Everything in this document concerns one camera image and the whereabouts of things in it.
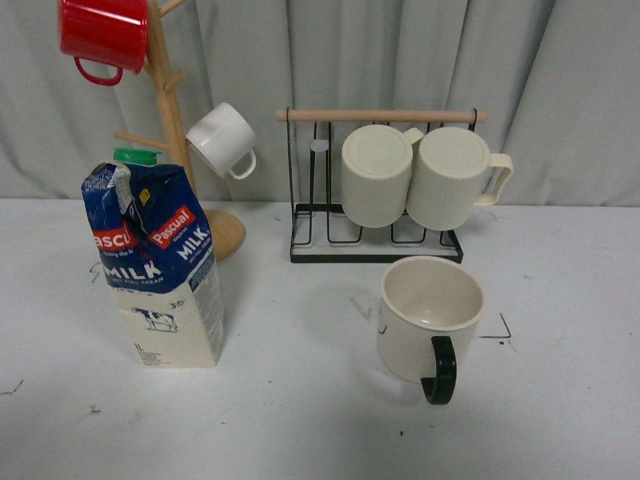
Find cream smiley mug black handle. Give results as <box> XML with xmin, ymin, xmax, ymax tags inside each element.
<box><xmin>377</xmin><ymin>256</ymin><xmax>486</xmax><ymax>405</ymax></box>

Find blue white milk carton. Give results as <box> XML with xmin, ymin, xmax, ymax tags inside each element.
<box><xmin>81</xmin><ymin>161</ymin><xmax>226</xmax><ymax>368</ymax></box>

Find cream ribbed mug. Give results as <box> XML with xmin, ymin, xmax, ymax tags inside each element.
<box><xmin>406</xmin><ymin>127</ymin><xmax>513</xmax><ymax>231</ymax></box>
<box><xmin>341</xmin><ymin>124</ymin><xmax>424</xmax><ymax>228</ymax></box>

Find black wire cup rack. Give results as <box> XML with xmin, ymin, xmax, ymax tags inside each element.
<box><xmin>276</xmin><ymin>107</ymin><xmax>488</xmax><ymax>264</ymax></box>

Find cream ribbed mug right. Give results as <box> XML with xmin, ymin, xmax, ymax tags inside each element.
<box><xmin>406</xmin><ymin>127</ymin><xmax>513</xmax><ymax>231</ymax></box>

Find grey curtain backdrop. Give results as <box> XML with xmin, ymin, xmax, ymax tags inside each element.
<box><xmin>1</xmin><ymin>1</ymin><xmax>639</xmax><ymax>206</ymax></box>

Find red enamel mug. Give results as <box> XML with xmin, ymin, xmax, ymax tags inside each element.
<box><xmin>57</xmin><ymin>0</ymin><xmax>149</xmax><ymax>87</ymax></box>

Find cream ribbed mug left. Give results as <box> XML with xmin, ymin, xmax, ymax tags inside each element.
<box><xmin>341</xmin><ymin>124</ymin><xmax>424</xmax><ymax>228</ymax></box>

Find wooden mug tree stand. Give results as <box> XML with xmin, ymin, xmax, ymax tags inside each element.
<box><xmin>113</xmin><ymin>1</ymin><xmax>246</xmax><ymax>261</ymax></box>

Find white enamel mug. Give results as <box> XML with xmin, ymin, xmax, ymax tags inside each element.
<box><xmin>186</xmin><ymin>103</ymin><xmax>257</xmax><ymax>180</ymax></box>

